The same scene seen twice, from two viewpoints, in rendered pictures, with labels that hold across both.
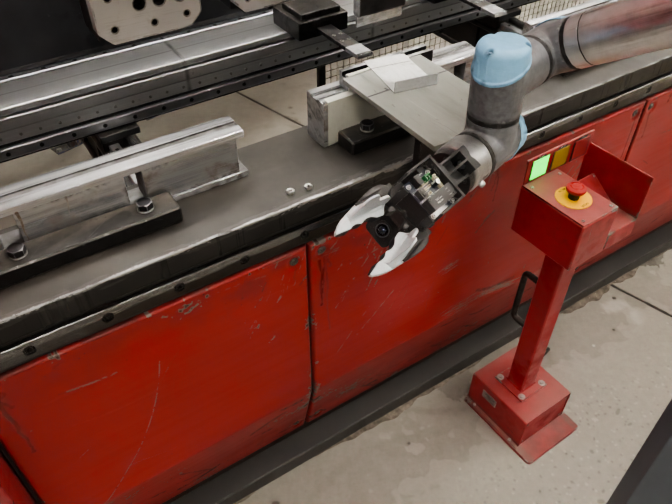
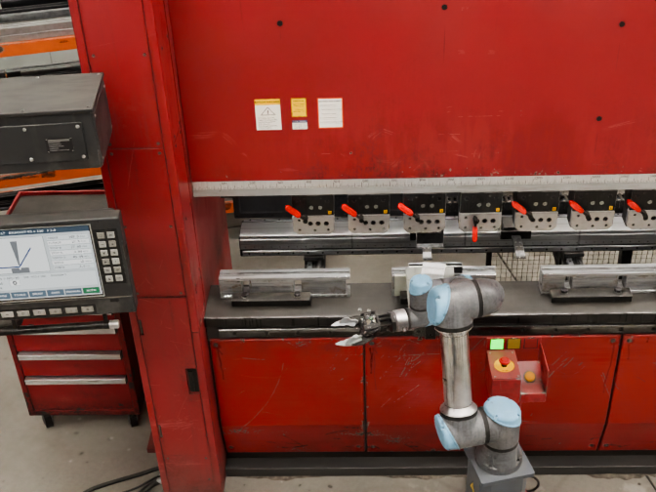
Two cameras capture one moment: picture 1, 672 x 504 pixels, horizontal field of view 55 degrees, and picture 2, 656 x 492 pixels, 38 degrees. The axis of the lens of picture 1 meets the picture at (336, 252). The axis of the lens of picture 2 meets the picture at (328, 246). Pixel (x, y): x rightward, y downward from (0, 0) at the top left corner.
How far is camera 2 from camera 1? 2.57 m
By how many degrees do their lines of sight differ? 29
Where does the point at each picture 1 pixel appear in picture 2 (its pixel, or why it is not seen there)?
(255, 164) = (356, 293)
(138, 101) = (325, 246)
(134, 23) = (307, 228)
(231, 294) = (321, 346)
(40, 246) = (253, 296)
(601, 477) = not seen: outside the picture
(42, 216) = (259, 285)
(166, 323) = (289, 347)
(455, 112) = not seen: hidden behind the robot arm
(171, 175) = (313, 285)
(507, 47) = (418, 281)
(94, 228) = (274, 296)
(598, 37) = not seen: hidden behind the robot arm
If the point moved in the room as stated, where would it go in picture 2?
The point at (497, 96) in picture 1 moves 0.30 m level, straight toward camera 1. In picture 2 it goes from (413, 298) to (346, 337)
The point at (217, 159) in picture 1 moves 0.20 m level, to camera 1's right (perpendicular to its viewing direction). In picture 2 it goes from (336, 285) to (380, 302)
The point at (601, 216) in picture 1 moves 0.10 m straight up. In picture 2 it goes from (507, 378) to (509, 356)
